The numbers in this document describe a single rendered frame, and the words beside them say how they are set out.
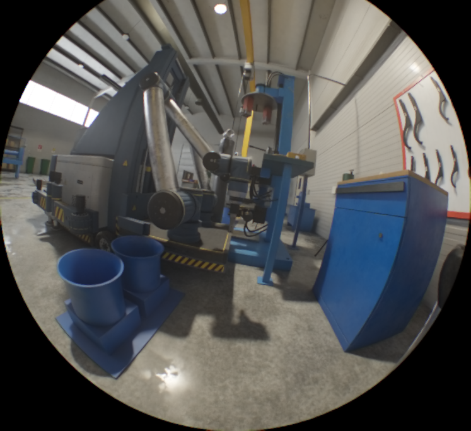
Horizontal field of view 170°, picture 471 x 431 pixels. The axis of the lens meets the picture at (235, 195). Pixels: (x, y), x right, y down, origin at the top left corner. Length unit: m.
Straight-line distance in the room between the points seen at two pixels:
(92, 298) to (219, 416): 0.59
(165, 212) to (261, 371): 0.86
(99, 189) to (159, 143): 0.80
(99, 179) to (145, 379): 1.37
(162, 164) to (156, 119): 0.28
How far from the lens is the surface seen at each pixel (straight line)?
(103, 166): 1.50
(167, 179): 0.84
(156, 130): 0.94
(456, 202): 1.90
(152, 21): 6.29
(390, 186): 0.85
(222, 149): 2.30
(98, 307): 0.68
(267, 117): 2.62
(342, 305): 1.10
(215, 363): 0.82
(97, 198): 1.52
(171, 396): 0.75
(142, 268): 0.82
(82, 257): 0.85
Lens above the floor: 0.72
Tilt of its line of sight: 1 degrees down
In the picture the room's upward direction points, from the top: 9 degrees clockwise
